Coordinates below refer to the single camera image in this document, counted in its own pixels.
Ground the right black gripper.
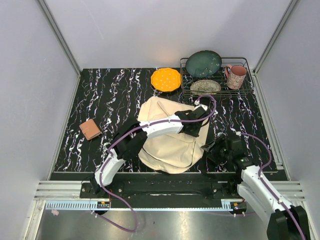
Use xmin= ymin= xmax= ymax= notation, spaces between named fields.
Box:
xmin=200 ymin=135 xmax=232 ymax=166

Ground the beige canvas backpack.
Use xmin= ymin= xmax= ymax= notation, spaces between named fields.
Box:
xmin=137 ymin=96 xmax=209 ymax=174

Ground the brown leather wallet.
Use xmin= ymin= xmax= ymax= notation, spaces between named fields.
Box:
xmin=79 ymin=119 xmax=102 ymax=141

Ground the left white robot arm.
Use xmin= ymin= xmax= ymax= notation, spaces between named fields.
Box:
xmin=89 ymin=104 xmax=213 ymax=198

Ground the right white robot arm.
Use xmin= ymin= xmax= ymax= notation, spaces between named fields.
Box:
xmin=201 ymin=135 xmax=311 ymax=240

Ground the beige patterned plate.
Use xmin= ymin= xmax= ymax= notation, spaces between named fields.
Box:
xmin=190 ymin=79 xmax=222 ymax=96

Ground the orange polka dot plate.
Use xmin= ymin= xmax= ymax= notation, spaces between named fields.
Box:
xmin=150 ymin=68 xmax=182 ymax=93

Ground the pink patterned mug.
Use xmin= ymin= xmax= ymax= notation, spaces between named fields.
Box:
xmin=224 ymin=65 xmax=247 ymax=90

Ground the dark teal plate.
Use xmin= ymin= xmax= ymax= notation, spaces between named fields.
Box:
xmin=185 ymin=50 xmax=222 ymax=78

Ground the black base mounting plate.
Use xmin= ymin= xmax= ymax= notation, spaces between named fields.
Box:
xmin=79 ymin=172 xmax=257 ymax=201

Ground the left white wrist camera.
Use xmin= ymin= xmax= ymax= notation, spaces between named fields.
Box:
xmin=194 ymin=100 xmax=208 ymax=111

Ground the black wire dish rack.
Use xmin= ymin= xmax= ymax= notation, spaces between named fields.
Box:
xmin=180 ymin=57 xmax=254 ymax=98

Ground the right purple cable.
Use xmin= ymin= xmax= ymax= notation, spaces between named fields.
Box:
xmin=209 ymin=131 xmax=308 ymax=240

